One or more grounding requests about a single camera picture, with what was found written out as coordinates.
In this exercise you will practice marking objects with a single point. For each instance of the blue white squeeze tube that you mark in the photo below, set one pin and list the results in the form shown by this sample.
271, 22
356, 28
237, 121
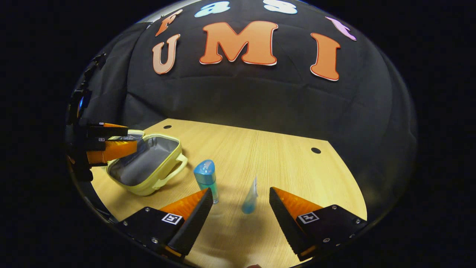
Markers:
250, 201

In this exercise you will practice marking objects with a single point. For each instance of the pale yellow suitcase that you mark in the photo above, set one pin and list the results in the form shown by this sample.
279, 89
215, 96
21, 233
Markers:
148, 163

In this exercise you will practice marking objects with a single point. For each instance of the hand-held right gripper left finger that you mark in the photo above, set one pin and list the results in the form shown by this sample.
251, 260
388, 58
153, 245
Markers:
195, 223

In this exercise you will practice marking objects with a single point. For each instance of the blue triangular cap bottle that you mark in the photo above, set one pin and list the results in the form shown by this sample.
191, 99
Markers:
206, 176

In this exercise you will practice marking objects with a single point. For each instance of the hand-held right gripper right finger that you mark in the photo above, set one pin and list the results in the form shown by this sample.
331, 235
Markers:
284, 223

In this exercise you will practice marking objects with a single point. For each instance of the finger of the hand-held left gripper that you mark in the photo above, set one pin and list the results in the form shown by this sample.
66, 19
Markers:
111, 150
108, 130

